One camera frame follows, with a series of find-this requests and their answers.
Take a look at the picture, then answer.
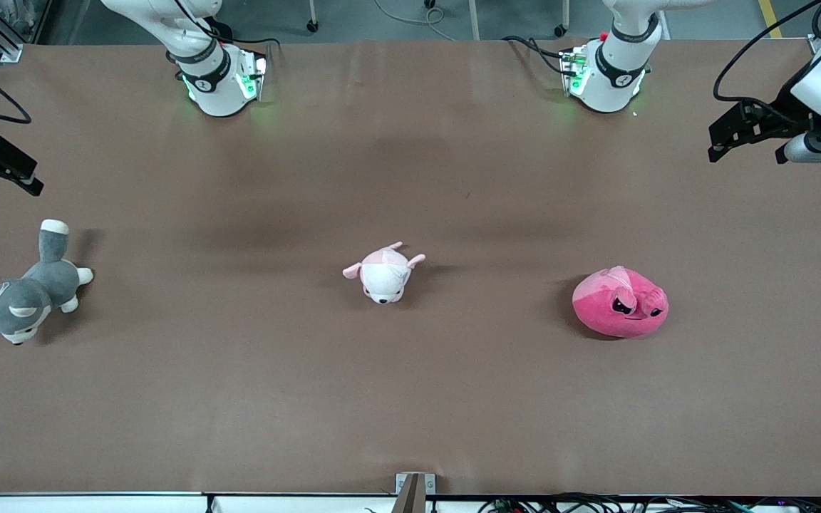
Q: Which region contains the bright pink plush toy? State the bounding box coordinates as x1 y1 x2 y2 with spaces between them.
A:
572 266 670 339

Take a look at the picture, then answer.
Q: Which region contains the grey white plush cat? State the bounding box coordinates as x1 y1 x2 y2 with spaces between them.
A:
0 219 94 346

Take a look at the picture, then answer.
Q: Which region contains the pale pink white plush dog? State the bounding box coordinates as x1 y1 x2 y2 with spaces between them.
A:
342 242 426 305

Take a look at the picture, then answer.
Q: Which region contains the brown table cover sheet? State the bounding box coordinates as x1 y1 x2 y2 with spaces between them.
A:
0 39 821 498

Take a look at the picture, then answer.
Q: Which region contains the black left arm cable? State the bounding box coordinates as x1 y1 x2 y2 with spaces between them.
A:
712 0 821 105

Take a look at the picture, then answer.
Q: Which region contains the black base cable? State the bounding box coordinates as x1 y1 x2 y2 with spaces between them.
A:
502 34 569 76

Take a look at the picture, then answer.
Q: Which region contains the grey floor cable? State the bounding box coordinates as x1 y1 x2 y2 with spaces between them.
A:
373 0 458 42

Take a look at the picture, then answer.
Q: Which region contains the black cable bundle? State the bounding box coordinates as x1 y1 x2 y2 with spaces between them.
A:
478 493 821 513

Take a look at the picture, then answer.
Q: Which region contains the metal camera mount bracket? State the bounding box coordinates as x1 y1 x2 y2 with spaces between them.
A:
395 472 437 513

